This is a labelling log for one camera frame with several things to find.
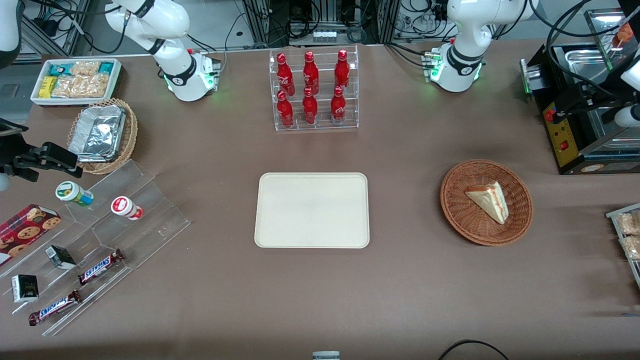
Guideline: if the small black box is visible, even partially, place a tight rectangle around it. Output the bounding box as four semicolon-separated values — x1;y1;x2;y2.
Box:
45;245;77;271
11;274;39;304

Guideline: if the red cookie box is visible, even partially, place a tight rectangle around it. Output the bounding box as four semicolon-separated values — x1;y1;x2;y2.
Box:
0;204;62;267

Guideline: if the grey snack tray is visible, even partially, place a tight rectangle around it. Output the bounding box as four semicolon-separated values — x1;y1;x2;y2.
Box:
606;202;640;291

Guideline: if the clear acrylic bottle rack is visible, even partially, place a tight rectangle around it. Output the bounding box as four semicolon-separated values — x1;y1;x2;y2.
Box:
269;45;360;132

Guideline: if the black floor cable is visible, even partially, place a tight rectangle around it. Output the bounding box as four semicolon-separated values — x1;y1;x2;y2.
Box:
438;339;511;360

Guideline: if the clear cracker packet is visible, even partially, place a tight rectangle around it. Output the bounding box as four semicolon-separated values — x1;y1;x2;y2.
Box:
80;73;111;98
70;61;102;77
51;75;83;99

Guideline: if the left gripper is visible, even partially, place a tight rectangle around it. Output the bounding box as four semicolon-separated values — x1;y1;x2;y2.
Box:
552;82;640;128

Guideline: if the light wicker basket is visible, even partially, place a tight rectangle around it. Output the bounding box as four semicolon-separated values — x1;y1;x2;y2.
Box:
67;97;138;175

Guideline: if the aluminium foil container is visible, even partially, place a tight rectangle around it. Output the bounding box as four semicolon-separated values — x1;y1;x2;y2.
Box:
68;105;127;163

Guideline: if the red lid yogurt cup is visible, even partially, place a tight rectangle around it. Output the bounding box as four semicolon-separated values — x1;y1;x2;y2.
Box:
111;196;144;221

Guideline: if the black food warmer machine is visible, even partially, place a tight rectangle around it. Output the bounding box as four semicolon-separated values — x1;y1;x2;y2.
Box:
520;7;640;176

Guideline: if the triangular sandwich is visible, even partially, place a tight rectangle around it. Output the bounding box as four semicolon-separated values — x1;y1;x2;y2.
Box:
465;181;510;225

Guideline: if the clear snack packet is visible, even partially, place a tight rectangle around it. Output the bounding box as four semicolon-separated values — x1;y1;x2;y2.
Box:
616;211;640;236
620;235;640;261

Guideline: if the white snack bin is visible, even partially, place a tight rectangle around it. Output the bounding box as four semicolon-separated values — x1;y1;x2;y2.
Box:
30;58;123;107

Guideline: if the clear acrylic stepped display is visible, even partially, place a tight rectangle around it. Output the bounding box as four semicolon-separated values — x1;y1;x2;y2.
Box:
0;159;191;337

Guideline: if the snickers chocolate bar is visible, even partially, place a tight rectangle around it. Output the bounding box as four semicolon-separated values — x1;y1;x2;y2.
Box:
28;289;83;327
77;248;126;286

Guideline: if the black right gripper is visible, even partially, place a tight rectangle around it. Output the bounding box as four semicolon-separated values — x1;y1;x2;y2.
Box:
0;120;84;183

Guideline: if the cream plastic tray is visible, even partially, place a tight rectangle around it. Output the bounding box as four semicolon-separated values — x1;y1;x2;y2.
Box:
254;172;371;249

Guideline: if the steel warmer pan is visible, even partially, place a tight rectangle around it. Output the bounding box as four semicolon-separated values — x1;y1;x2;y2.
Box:
565;46;628;96

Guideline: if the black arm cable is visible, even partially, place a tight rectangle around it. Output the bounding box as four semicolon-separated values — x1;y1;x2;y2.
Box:
546;0;640;101

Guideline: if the green lid yogurt cup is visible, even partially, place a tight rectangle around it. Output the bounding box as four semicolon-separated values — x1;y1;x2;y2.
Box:
55;181;94;207

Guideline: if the red cola bottle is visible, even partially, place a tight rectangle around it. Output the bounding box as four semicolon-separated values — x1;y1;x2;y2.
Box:
277;52;296;97
302;87;319;126
276;90;294;128
303;51;320;96
334;49;351;91
330;86;347;125

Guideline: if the brown wicker basket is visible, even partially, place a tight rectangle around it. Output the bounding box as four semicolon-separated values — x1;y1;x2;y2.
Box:
440;159;534;247

